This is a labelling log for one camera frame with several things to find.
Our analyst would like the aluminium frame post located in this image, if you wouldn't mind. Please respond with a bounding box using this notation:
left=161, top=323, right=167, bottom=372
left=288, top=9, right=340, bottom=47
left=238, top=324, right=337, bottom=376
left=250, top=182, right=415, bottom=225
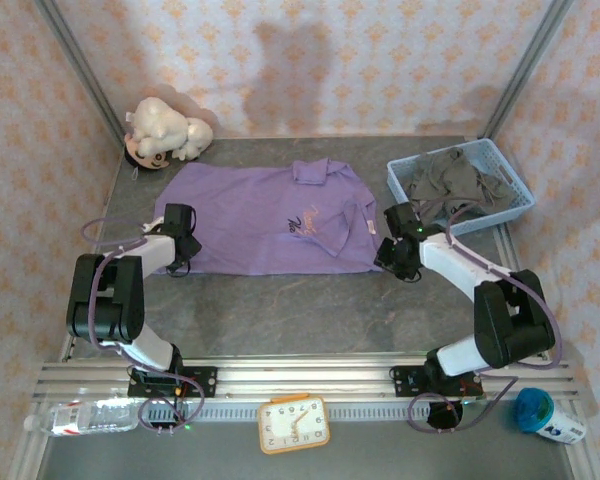
left=34, top=0, right=126, bottom=149
left=479, top=0, right=574, bottom=146

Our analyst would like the grey slotted cable duct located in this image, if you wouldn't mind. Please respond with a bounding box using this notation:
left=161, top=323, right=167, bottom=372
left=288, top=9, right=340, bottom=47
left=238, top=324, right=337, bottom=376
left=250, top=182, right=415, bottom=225
left=144, top=402, right=481, bottom=422

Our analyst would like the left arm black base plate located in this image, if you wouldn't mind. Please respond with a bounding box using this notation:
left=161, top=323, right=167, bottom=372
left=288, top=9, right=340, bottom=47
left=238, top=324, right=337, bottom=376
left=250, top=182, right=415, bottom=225
left=127, top=366, right=219, bottom=400

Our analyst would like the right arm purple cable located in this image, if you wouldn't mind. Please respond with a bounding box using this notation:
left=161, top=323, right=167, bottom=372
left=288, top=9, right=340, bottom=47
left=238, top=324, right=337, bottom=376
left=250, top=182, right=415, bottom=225
left=407, top=197, right=564, bottom=434

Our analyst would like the light blue plastic basket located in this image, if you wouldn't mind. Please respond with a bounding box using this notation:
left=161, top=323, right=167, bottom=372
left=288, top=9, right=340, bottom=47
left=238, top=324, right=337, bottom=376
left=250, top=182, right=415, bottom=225
left=385, top=138, right=537, bottom=237

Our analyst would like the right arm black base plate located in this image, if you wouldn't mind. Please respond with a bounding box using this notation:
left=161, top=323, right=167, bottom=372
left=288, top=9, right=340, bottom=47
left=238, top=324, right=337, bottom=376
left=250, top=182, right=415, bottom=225
left=388, top=364, right=486, bottom=401

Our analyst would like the orange alarm clock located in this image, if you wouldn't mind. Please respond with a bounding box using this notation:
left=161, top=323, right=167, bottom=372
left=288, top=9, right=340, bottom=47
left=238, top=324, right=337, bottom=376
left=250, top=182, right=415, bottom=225
left=257, top=394, right=331, bottom=455

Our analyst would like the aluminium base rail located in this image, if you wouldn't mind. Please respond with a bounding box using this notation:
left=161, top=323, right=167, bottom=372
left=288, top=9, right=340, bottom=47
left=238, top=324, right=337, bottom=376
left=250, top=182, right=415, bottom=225
left=29, top=352, right=584, bottom=401

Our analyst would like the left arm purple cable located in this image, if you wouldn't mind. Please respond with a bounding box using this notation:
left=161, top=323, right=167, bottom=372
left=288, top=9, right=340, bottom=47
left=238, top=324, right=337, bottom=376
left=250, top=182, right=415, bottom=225
left=81, top=217, right=207, bottom=435

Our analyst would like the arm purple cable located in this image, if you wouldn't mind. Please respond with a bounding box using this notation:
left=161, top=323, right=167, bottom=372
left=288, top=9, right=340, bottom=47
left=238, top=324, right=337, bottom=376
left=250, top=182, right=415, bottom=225
left=81, top=217, right=207, bottom=435
left=407, top=197, right=564, bottom=434

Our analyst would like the white plush doll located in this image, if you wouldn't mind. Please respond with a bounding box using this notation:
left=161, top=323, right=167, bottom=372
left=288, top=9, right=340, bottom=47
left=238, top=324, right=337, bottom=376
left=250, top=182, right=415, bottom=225
left=123, top=96, right=215, bottom=181

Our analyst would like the grey garment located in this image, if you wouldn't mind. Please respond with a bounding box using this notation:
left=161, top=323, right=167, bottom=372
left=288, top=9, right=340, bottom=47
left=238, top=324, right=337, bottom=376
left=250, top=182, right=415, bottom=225
left=403, top=147, right=514, bottom=224

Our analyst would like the white cup with blue lid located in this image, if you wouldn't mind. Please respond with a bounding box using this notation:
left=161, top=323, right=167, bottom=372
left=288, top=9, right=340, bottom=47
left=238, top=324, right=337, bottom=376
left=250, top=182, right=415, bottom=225
left=512, top=387, right=587, bottom=445

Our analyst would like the black round cable grommet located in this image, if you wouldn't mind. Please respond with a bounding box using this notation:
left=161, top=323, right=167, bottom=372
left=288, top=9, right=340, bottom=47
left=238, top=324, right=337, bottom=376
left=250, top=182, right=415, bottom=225
left=426, top=402, right=465, bottom=431

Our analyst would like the clear plastic water bottle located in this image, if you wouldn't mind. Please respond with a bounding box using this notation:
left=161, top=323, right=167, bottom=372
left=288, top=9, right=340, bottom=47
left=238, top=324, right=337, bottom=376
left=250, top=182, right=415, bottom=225
left=23, top=398, right=141, bottom=437

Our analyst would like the purple shirt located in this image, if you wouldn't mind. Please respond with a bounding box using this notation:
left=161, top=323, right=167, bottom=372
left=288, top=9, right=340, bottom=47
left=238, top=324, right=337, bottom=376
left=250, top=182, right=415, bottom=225
left=153, top=157, right=385, bottom=277

